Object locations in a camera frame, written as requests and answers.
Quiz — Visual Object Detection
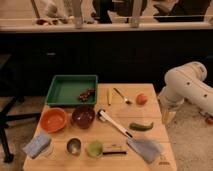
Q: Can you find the small metal cup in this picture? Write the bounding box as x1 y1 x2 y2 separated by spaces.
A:
66 138 81 156

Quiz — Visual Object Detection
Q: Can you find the orange tomato toy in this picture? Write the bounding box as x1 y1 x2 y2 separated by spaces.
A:
136 93 148 105

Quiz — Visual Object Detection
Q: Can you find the silver metal fork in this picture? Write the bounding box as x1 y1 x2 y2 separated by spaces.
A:
113 88 132 105

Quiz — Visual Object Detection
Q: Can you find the brown food item in tray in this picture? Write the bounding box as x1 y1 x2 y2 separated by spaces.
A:
78 89 95 101

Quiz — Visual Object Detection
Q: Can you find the orange bowl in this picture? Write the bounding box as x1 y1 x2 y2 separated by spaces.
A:
40 108 68 133

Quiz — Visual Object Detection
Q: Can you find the green cup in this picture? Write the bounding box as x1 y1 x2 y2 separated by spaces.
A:
86 141 103 158

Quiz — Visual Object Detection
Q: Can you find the white handled spatula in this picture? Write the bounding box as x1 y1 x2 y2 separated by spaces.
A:
97 109 132 138

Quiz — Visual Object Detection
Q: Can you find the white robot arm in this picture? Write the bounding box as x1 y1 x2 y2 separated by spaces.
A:
158 61 213 124

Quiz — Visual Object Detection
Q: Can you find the yellow stick toy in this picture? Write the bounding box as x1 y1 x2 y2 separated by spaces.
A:
107 88 112 106

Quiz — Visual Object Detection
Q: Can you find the black chair base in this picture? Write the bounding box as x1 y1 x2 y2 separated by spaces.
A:
0 53 43 164

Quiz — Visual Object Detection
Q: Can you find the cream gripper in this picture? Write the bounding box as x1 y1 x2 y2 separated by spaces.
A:
161 104 177 125

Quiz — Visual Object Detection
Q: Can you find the green plastic tray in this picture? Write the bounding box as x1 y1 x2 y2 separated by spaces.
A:
45 75 98 106

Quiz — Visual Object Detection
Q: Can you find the green pepper toy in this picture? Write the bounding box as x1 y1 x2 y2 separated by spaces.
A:
129 122 154 131

